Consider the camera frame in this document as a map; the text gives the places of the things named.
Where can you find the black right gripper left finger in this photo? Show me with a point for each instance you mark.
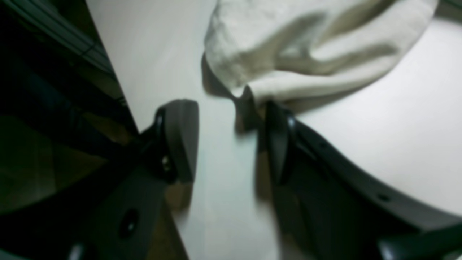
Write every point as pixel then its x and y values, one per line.
pixel 120 226

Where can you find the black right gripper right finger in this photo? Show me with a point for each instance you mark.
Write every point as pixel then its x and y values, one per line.
pixel 350 214

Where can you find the white t-shirt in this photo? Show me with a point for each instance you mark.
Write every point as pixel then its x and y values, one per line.
pixel 293 49

